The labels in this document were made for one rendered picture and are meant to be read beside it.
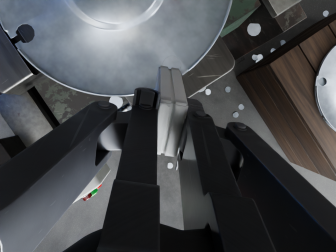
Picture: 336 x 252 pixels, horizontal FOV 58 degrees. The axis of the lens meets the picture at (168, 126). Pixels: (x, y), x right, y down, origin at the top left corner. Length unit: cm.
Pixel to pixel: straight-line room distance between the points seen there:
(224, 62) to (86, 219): 99
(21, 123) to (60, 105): 7
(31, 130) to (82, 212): 74
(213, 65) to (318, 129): 58
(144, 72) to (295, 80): 58
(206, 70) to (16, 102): 33
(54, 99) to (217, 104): 76
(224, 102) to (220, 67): 80
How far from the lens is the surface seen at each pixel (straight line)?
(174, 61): 38
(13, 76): 50
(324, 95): 91
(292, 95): 89
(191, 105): 17
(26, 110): 56
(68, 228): 130
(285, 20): 60
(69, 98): 53
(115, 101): 51
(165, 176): 119
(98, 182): 56
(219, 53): 39
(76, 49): 39
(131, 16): 38
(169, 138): 15
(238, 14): 55
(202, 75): 38
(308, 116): 91
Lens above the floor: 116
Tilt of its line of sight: 86 degrees down
